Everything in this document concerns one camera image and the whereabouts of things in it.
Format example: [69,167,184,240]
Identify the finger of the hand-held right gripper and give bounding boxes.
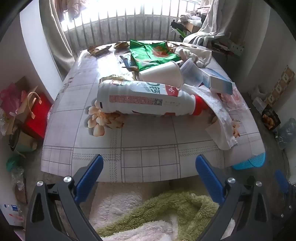
[274,170,290,195]

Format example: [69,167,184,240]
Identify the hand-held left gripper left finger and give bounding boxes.
[25,153,104,241]

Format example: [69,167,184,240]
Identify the green fluffy cloth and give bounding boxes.
[96,191,220,241]

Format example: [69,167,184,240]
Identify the hanging clothes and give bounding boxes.
[62,0,89,18]

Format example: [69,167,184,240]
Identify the blue plastic basket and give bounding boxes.
[232,152,266,171]

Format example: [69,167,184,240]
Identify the clear plastic cup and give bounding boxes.
[179,58,205,87]

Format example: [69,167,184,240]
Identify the window with metal railing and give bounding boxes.
[61,0,208,52]

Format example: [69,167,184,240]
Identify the white clothes pile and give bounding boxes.
[180,9,204,26]

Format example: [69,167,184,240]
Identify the black bag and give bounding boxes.
[171,20,186,32]

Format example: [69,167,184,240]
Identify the grey curtain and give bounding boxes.
[183,0,252,45]

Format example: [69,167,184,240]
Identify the white foam cup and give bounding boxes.
[138,61,184,89]

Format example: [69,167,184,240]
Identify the yellow snack packet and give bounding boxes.
[99,74,136,84]

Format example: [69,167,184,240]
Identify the brown cardboard box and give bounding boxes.
[178,19,201,33]

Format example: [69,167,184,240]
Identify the red gift bag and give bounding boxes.
[23,92,52,139]

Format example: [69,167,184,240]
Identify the white tissue pack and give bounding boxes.
[252,96,266,114]

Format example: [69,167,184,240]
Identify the green snack bag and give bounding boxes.
[128,39,182,71]

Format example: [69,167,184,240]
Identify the white fluffy cloth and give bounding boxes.
[89,193,234,241]

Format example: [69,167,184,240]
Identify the beige paper bag with handles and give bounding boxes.
[6,91,40,136]

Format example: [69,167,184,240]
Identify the teal plastic bag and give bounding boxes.
[6,153,24,172]

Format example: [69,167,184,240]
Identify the red and green flat box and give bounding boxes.
[213,39,245,56]

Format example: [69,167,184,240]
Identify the patterned cardboard box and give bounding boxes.
[264,65,296,107]

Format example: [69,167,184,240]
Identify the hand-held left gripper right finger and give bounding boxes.
[195,154,277,241]

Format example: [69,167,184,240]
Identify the blue and white carton box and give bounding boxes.
[200,68,233,95]

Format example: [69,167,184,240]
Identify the white plastic bottle red cap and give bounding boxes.
[97,80,210,116]

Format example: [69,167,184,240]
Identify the pink plastic bag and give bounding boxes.
[0,83,26,112]

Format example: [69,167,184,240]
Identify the mint paper bag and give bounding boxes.
[9,132,38,153]

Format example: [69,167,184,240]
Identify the clear plastic bag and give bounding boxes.
[10,166,26,191]

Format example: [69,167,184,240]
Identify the dark snack bag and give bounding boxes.
[261,104,281,132]

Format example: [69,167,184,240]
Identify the beige curtain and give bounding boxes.
[39,0,75,70]

